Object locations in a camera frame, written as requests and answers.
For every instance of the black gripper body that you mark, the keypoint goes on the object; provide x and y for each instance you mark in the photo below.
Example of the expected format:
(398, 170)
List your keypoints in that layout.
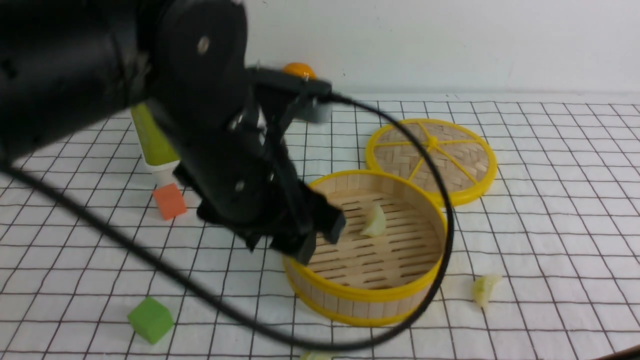
(238, 162)

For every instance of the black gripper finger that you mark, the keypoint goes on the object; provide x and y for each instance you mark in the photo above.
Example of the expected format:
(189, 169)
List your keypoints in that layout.
(298, 247)
(327, 219)

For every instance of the pale yellow toy dumpling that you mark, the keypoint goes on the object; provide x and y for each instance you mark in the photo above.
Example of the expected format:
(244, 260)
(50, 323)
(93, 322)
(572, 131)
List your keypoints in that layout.
(313, 355)

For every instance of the pale green toy dumpling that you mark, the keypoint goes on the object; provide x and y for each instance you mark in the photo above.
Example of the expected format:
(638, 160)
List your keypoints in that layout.
(483, 288)

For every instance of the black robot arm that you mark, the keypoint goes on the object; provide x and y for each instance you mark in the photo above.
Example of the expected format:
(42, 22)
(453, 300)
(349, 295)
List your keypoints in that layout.
(66, 64)

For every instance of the bamboo steamer tray yellow rim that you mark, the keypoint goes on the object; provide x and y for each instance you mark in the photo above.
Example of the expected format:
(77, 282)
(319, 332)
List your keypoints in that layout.
(372, 281)

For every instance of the woven bamboo steamer lid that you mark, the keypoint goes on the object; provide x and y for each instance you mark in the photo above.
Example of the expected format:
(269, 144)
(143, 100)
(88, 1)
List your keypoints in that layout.
(465, 161)

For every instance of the green lid white box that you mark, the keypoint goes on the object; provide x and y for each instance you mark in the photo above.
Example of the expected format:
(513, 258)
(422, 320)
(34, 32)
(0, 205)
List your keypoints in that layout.
(159, 157)

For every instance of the orange foam cube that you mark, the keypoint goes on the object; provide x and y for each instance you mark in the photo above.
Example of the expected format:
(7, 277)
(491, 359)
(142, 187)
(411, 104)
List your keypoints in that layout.
(169, 201)

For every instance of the orange toy fruit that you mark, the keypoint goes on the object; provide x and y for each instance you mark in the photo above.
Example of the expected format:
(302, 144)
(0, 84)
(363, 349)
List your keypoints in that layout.
(301, 70)

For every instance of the green foam cube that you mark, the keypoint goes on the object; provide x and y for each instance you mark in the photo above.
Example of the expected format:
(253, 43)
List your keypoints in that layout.
(151, 320)

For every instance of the white black grid tablecloth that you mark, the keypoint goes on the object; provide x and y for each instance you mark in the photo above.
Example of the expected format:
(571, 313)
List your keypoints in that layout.
(560, 224)

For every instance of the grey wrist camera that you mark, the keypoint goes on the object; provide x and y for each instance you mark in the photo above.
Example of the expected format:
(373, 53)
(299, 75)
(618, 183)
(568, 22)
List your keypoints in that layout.
(279, 93)

